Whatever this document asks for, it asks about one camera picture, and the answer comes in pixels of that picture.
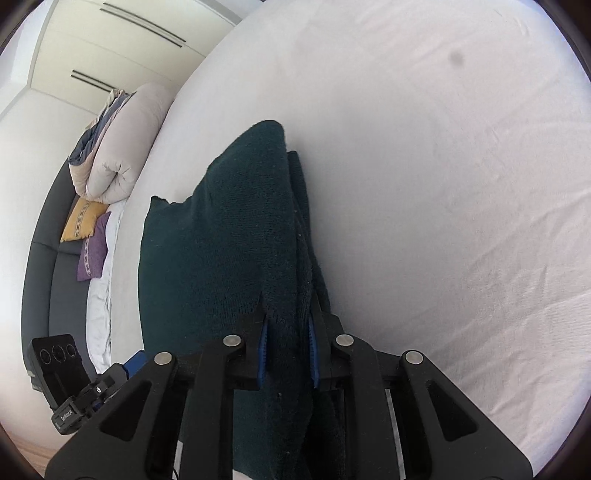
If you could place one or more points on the yellow patterned pillow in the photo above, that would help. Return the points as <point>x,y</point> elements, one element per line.
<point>83,219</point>

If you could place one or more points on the purple patterned pillow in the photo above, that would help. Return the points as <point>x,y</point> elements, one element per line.
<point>92,254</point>

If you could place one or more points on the bed with white sheet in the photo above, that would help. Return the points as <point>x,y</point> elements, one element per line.
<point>415,184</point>

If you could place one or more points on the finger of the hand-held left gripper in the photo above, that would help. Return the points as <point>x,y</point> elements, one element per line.
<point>134,362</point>

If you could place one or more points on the white pillow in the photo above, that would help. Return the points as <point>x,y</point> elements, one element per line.
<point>99,314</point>

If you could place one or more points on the dark grey padded headboard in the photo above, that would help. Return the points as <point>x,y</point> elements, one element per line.
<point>46,277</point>

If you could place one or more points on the white wardrobe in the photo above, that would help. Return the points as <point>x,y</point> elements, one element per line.
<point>115,50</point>

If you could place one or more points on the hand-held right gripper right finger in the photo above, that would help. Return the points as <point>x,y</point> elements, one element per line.
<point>312,350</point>

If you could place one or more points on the rolled beige duvet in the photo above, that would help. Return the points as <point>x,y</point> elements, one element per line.
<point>124,152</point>

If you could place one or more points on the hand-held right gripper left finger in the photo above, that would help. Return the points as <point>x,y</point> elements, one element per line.
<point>263,355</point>

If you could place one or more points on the dark green sweater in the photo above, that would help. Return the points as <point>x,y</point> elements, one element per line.
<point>221,240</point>

